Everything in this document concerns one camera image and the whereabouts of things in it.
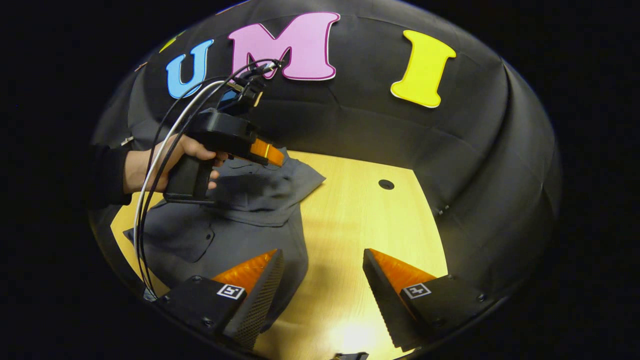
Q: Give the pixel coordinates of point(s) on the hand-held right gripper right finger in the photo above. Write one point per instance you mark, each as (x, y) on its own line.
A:
(382, 300)

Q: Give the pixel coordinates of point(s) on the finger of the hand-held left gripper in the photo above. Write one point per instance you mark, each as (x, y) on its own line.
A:
(267, 152)

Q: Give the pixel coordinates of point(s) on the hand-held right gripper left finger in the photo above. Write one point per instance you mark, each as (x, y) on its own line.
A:
(260, 305)

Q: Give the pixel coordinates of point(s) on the grey button-up shirt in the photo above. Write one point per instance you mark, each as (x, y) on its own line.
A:
(240, 235)

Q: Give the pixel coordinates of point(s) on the small white clip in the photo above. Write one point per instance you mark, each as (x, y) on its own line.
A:
(127, 141)

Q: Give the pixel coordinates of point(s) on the small orange clip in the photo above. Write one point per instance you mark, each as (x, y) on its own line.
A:
(141, 66)

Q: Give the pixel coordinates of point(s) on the black backdrop cloth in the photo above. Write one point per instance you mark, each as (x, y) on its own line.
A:
(375, 125)

